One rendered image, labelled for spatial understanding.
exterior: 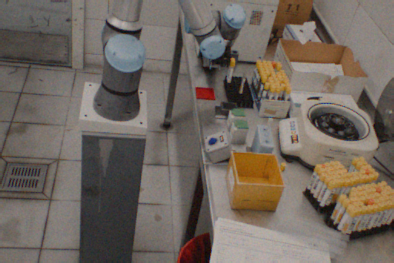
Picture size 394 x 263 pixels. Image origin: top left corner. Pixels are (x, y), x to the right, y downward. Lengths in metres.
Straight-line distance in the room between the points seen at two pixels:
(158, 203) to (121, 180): 0.91
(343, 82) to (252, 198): 0.68
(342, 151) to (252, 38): 0.68
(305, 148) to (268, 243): 0.38
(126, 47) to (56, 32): 1.96
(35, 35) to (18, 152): 0.93
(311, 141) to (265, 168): 0.18
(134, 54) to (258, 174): 0.51
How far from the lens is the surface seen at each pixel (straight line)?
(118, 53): 1.47
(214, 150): 1.48
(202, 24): 1.47
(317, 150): 1.56
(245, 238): 1.32
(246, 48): 2.05
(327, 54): 2.09
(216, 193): 1.43
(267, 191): 1.37
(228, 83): 1.87
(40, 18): 3.41
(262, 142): 1.49
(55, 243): 2.40
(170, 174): 2.75
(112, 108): 1.55
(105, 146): 1.60
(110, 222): 1.85
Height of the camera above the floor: 1.86
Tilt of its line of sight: 37 degrees down
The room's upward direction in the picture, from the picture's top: 11 degrees clockwise
